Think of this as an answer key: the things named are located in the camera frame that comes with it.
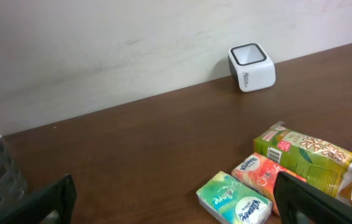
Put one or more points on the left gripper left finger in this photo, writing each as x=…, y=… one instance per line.
x=59, y=196

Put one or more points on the green tea drink carton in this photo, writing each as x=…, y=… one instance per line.
x=324, y=165

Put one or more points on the orange Kleenex tissue pack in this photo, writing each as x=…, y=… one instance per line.
x=260, y=173

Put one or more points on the green Kleenex tissue pack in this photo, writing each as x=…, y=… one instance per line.
x=230, y=201

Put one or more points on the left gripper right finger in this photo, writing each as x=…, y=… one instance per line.
x=299, y=202

